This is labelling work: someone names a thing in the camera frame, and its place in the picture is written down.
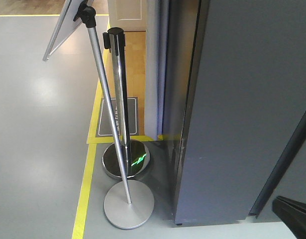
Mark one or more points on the tilted sign board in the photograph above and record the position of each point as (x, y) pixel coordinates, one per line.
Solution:
(66, 24)

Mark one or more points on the silver sign stand pole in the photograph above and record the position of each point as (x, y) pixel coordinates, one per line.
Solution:
(129, 203)

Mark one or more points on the white open fridge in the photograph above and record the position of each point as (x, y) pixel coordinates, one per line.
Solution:
(183, 17)

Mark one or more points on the white wall pillar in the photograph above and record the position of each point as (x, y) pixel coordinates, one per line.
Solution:
(156, 47)

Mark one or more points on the fridge door with shelves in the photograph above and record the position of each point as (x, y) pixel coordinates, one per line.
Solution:
(249, 97)

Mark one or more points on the chrome stanchion barrier post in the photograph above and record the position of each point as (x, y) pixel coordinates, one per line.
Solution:
(136, 156)

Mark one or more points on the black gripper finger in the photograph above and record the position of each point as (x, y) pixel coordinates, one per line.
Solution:
(292, 213)

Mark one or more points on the dark grey closed fridge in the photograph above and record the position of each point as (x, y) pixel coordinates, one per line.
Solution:
(280, 164)

